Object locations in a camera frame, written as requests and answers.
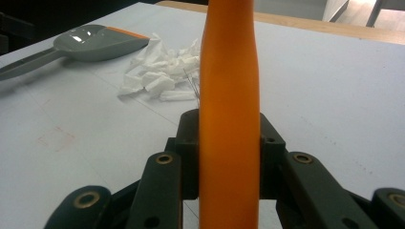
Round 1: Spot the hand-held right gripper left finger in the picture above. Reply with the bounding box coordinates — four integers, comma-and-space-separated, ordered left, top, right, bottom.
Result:
165, 109, 201, 200

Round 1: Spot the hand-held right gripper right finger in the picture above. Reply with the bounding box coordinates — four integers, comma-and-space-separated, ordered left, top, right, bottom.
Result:
259, 113, 287, 200

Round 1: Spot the orange-handled hand brush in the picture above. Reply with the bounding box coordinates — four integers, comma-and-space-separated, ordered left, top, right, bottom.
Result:
190, 0, 262, 229

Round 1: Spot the pile of white tissue pieces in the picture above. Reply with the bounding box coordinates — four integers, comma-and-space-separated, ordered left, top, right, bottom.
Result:
117, 32, 202, 103

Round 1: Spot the grey dustpan with orange lip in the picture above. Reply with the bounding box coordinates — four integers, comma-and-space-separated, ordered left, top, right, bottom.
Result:
0, 24, 151, 82

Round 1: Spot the white board table cover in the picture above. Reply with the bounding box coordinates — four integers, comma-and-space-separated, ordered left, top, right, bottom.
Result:
0, 2, 405, 229

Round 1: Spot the white metal desk frame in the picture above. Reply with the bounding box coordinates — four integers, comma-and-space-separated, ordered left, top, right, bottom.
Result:
328, 0, 387, 29

